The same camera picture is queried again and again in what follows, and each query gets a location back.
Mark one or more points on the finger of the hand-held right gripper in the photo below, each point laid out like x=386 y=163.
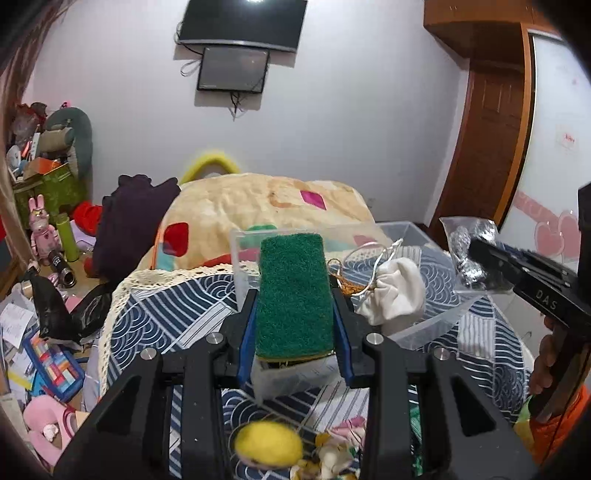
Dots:
x=496 y=261

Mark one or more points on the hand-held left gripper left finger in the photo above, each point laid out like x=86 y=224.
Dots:
x=246 y=333

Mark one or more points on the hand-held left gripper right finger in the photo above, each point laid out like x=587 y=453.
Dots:
x=344 y=333

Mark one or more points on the clear bag of silver pieces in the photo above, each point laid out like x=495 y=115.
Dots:
x=464 y=249

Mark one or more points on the green and yellow scouring sponge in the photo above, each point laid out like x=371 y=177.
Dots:
x=294 y=295

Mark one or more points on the clear plastic storage box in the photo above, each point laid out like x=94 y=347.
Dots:
x=415 y=332

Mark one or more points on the person's right forearm orange sleeve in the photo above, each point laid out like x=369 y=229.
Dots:
x=558 y=438

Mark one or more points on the person's right hand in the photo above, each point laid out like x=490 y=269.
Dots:
x=545 y=360

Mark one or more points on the blue wave-patterned blanket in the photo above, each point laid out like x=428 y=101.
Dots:
x=184 y=304

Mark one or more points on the yellow felt ball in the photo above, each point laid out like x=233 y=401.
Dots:
x=268 y=444

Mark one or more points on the floral fabric scrap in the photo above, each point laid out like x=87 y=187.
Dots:
x=337 y=450

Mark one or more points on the white sliding wardrobe door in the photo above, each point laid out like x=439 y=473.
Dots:
x=554 y=152

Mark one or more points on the cream quilt with coloured patches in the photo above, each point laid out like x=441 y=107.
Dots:
x=258 y=203

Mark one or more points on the wooden wardrobe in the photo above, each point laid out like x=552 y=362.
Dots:
x=489 y=110

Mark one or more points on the dark purple garment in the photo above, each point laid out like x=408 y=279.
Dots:
x=124 y=221

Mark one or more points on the yellow padded hoop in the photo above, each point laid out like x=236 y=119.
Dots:
x=210 y=161

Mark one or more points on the black plastic bag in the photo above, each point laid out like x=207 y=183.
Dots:
x=60 y=309

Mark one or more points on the black cylindrical flashlight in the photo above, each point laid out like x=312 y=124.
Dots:
x=62 y=270

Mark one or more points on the colourful block-print box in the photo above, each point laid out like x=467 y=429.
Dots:
x=53 y=367

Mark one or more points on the red garment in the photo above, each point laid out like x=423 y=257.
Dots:
x=87 y=217

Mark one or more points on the green cylindrical bottle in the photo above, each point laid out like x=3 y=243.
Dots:
x=68 y=237

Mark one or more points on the pink plush slipper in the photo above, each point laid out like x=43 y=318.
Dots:
x=48 y=427

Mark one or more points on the pink rabbit toy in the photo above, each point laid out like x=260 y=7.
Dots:
x=41 y=228

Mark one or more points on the green patterned storage box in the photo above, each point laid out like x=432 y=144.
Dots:
x=51 y=189

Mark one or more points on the grey-green plush cushion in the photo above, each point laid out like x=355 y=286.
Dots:
x=76 y=134

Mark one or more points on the small black wall monitor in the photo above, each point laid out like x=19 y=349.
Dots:
x=233 y=69

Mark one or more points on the black wall television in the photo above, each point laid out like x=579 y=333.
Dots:
x=244 y=21

